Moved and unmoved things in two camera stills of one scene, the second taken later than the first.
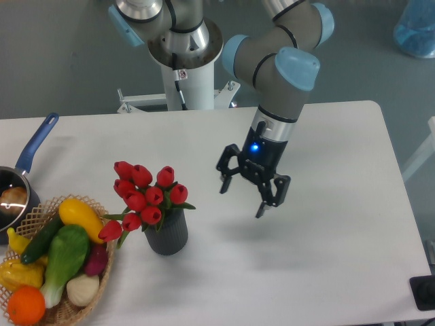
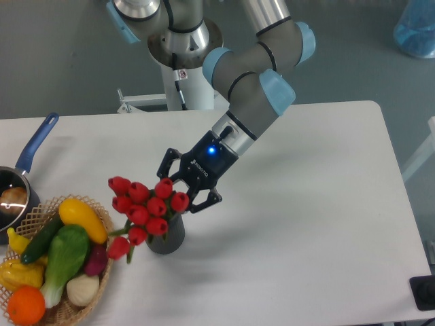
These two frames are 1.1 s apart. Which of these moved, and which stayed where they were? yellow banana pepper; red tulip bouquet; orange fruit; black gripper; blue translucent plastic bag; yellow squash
Moved: black gripper; red tulip bouquet
Stayed: orange fruit; yellow squash; blue translucent plastic bag; yellow banana pepper
